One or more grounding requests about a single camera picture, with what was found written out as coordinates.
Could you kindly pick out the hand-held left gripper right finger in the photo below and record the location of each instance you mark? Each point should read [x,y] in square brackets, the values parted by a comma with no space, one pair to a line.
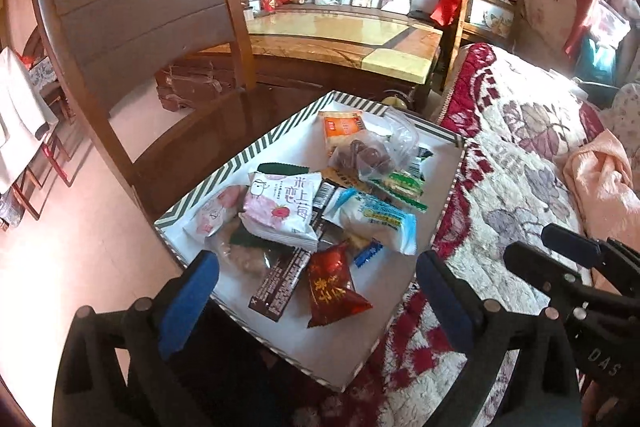
[445,302]

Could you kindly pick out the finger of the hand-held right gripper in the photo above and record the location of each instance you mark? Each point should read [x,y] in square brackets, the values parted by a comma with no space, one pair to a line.
[530,262]
[575,242]

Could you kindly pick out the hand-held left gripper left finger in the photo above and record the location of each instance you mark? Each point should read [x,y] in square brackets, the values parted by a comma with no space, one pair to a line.
[187,302]

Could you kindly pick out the small blue snack packet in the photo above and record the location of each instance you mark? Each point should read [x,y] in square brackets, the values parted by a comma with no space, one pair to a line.
[369,253]

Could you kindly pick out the pink white snack packet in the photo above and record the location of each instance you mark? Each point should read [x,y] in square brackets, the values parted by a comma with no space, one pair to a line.
[215,212]

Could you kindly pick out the black chocolate bar packet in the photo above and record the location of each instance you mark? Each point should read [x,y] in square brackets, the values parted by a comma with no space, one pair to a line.
[285,282]

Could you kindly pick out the blue white bread packet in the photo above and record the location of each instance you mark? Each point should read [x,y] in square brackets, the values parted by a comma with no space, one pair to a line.
[375,219]

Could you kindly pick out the red snack packet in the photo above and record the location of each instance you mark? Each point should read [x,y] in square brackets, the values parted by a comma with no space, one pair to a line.
[332,292]

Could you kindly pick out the green white snack packet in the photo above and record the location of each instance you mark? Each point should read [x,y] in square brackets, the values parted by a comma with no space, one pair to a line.
[407,187]

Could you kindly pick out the green white striped cardboard box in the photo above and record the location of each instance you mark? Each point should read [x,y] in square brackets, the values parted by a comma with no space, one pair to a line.
[330,347]

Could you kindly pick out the white strawberry print packet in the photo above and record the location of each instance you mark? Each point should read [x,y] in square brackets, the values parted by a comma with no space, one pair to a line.
[280,207]

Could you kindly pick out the dark green snack packet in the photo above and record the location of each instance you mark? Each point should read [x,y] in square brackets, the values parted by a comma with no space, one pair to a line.
[280,168]

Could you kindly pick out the clear bag of dark snacks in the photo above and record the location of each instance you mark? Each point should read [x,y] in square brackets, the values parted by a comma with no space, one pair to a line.
[367,157]

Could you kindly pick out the orange snack packet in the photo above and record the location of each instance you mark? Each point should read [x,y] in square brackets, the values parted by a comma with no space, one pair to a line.
[342,127]

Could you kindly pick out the peach quilt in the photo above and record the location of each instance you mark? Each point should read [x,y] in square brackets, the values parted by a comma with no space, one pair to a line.
[605,177]

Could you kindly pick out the floral red white fleece blanket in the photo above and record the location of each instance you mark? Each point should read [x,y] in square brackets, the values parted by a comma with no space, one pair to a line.
[500,187]

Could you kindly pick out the floral sofa cushion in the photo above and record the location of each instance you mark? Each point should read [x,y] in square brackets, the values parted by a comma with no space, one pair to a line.
[627,112]

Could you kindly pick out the teal bag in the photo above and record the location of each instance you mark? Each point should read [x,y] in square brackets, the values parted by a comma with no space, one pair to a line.
[597,57]

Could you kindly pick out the round yellow object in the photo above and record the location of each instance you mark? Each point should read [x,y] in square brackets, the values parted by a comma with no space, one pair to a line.
[396,103]

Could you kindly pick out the floral storage box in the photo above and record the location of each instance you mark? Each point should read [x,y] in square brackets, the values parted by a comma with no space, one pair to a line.
[492,19]

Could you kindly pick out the white cloth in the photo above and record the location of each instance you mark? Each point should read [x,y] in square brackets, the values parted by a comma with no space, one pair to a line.
[20,122]

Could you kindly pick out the wooden shelf rack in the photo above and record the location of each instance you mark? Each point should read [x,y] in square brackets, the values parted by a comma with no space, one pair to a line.
[467,2]

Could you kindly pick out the red bag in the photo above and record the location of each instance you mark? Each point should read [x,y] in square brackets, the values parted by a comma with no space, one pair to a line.
[446,9]

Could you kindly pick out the dark wooden chair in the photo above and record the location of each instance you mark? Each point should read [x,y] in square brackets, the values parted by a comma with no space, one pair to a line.
[150,7]

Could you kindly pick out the marble top cabinet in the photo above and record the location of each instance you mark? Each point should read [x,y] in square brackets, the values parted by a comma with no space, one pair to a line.
[320,32]

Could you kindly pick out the red gift box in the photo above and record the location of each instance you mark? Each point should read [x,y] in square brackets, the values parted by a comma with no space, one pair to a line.
[268,4]

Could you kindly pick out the red frame chair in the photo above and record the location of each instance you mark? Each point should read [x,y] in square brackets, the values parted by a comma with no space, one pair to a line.
[55,167]

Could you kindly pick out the small photo frame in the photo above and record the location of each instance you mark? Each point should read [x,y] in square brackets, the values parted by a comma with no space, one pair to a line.
[361,0]

